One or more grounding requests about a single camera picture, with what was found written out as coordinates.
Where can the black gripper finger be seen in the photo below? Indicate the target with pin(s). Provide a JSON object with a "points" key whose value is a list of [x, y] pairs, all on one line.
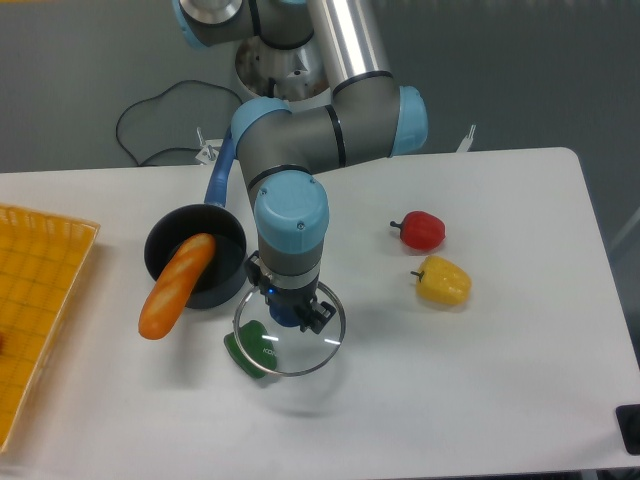
{"points": [[321, 313], [304, 314]]}

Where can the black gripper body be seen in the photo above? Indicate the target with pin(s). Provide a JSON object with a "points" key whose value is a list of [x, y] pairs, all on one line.
{"points": [[289, 290]]}

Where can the glass pot lid blue knob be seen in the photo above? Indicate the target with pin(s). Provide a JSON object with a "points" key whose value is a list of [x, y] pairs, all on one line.
{"points": [[298, 353]]}

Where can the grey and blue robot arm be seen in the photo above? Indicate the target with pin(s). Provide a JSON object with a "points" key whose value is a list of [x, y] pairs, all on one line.
{"points": [[281, 151]]}

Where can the green toy bell pepper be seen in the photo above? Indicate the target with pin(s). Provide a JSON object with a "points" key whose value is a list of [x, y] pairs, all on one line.
{"points": [[255, 346]]}

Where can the yellow toy bell pepper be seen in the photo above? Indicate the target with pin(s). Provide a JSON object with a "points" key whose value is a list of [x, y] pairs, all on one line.
{"points": [[441, 281]]}

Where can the red toy bell pepper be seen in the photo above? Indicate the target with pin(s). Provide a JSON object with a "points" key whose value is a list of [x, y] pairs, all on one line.
{"points": [[421, 231]]}

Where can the orange toy baguette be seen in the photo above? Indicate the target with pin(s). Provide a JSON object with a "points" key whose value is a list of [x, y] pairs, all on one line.
{"points": [[168, 298]]}

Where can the metal table clamp left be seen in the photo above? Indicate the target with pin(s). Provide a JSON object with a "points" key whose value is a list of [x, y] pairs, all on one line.
{"points": [[207, 154]]}

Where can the metal table clamp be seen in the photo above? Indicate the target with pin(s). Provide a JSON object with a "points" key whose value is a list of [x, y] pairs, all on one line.
{"points": [[467, 141], [207, 154]]}

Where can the metal table clamp right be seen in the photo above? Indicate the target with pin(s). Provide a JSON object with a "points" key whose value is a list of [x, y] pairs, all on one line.
{"points": [[467, 141]]}

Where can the yellow plastic basket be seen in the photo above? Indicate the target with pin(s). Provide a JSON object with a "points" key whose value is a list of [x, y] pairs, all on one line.
{"points": [[42, 256]]}

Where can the black device at table edge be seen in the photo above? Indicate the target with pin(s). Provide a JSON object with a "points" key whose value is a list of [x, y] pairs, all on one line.
{"points": [[628, 417]]}

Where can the dark pot blue handle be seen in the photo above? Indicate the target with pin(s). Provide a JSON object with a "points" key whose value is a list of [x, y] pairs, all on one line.
{"points": [[224, 276]]}

